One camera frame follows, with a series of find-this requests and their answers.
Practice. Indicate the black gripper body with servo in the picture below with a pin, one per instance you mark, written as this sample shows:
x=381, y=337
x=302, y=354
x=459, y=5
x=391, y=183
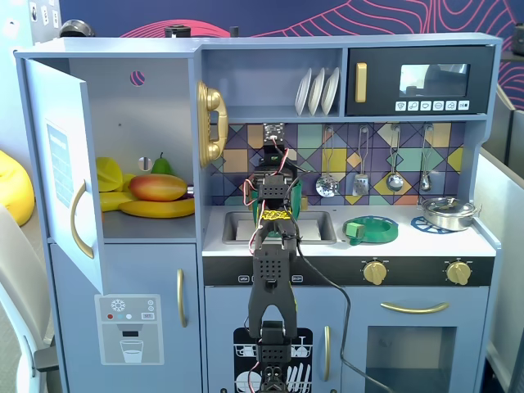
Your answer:
x=273, y=160

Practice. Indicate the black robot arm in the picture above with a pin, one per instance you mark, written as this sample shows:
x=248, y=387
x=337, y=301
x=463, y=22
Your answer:
x=272, y=266

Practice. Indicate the blue cabinet door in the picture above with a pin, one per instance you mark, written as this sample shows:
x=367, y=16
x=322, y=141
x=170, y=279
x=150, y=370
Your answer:
x=57, y=163

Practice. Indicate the white toy plate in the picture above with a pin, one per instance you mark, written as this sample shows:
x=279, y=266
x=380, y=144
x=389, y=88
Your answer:
x=315, y=96
x=330, y=92
x=302, y=94

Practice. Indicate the steel toy skimmer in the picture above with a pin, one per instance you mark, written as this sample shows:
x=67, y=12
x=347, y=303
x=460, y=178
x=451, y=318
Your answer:
x=327, y=186

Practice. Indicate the gold toy telephone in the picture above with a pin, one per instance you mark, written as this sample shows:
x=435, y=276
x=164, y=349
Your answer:
x=213, y=102

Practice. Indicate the grey toy sink basin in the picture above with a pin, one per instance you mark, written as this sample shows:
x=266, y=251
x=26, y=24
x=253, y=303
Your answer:
x=323, y=229

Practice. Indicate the steel toy spatula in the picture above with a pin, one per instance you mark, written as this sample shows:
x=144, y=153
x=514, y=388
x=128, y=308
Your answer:
x=360, y=185

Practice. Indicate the green cube block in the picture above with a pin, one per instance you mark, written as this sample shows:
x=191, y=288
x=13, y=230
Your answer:
x=354, y=230

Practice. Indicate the green toy pear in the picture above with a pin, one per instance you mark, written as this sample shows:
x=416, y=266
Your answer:
x=161, y=165

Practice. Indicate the orange-red toy mango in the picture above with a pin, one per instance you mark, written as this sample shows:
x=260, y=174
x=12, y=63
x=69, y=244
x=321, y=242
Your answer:
x=159, y=187

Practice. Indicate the steel toy ladle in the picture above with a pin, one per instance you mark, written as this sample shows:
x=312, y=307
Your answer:
x=394, y=182

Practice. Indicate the small black cylinder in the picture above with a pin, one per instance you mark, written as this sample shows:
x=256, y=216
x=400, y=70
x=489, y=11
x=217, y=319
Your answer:
x=234, y=32

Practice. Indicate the orange-yellow toy banana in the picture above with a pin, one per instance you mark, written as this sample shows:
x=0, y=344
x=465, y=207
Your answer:
x=159, y=209

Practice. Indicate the black toy microwave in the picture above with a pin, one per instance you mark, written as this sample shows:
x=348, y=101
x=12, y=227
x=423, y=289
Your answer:
x=380, y=82

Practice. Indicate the blue toy kitchen unit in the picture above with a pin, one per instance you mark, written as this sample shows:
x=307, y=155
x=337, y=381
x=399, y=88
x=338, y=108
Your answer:
x=155, y=82

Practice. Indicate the black round cap object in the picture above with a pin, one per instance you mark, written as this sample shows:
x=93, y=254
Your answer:
x=178, y=31

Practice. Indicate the steel toy spoon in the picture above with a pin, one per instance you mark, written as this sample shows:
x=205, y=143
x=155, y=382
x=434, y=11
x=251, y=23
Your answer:
x=425, y=182

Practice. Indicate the gold stove knob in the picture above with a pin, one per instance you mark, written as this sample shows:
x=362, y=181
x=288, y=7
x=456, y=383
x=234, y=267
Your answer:
x=375, y=273
x=458, y=273

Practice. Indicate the blue round trivet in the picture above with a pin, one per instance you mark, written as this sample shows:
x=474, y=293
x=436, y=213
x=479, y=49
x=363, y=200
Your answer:
x=417, y=224

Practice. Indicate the pale yellow toy banana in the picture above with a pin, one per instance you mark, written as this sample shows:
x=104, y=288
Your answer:
x=110, y=201

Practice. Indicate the steel toy pot with lid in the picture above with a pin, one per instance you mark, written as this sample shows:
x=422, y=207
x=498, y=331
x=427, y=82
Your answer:
x=446, y=215

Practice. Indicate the black rounded helmet object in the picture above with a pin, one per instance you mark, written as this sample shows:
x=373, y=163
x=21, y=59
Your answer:
x=77, y=28

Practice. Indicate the yellow bean bag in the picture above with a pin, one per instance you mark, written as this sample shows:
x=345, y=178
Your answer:
x=16, y=192

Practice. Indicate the white outlet panel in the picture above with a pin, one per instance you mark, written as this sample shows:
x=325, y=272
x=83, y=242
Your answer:
x=43, y=22

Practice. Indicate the white office chair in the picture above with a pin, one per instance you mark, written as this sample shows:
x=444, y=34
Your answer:
x=16, y=286

